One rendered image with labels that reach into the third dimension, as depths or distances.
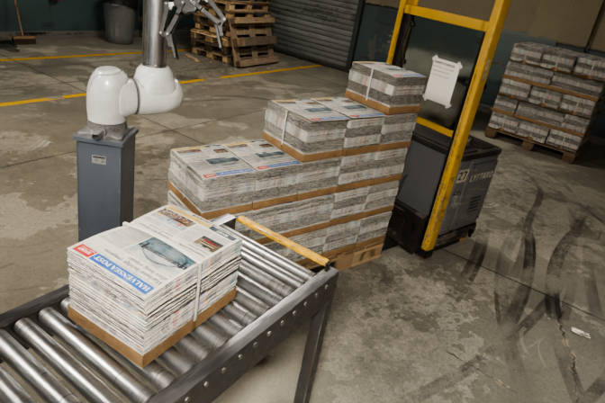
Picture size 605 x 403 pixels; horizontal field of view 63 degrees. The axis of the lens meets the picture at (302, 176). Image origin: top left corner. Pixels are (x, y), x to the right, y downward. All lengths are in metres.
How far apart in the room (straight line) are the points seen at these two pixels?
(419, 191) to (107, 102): 2.35
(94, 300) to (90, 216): 0.99
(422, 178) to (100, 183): 2.28
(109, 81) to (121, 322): 1.09
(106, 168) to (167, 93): 0.41
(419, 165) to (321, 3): 6.79
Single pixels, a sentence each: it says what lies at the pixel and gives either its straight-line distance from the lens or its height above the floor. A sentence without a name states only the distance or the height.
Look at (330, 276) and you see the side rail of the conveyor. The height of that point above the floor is 0.80.
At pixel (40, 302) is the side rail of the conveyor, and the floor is 0.80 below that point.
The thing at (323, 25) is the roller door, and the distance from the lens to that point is 10.04.
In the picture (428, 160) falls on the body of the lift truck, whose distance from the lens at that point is 3.62.
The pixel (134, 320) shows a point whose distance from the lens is 1.31.
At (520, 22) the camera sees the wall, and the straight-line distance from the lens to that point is 8.75.
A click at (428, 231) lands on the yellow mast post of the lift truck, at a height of 0.24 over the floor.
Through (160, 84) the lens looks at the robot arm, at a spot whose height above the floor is 1.23.
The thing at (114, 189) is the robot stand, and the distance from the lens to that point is 2.25.
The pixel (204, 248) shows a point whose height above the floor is 1.03.
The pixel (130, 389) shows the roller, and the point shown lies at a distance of 1.35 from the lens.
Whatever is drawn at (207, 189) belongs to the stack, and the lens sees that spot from 2.31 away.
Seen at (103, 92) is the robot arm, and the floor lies 1.19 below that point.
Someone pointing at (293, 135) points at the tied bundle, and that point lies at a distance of 2.61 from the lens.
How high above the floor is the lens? 1.79
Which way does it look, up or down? 23 degrees down
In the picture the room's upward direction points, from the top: 10 degrees clockwise
